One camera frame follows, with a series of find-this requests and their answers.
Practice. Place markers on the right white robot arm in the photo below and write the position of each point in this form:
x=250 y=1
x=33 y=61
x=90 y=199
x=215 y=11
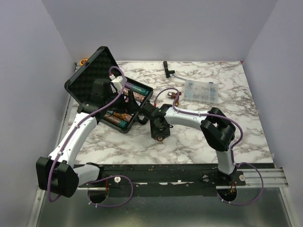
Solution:
x=218 y=131

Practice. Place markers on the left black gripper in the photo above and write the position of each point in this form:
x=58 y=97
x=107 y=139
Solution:
x=132 y=106

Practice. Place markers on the clear plastic organizer box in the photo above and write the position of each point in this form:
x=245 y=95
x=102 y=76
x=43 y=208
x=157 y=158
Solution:
x=200 y=91

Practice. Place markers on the black poker chip case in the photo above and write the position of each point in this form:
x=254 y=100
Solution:
x=94 y=78

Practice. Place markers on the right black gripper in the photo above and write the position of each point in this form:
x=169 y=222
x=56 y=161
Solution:
x=165 y=133

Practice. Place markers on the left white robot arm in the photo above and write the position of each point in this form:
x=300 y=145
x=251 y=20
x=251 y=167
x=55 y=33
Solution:
x=56 y=173

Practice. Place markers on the black T-handle wrench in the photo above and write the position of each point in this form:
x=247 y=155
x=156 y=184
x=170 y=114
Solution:
x=171 y=73

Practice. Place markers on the aluminium extrusion rail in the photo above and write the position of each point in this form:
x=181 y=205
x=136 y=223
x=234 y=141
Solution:
x=272 y=178

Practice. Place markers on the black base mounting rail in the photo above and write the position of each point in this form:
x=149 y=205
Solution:
x=163 y=180

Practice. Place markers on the orange poker chip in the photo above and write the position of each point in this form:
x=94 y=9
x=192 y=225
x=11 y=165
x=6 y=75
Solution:
x=160 y=139

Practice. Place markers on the brown copper tool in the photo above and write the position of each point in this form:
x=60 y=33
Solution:
x=173 y=95

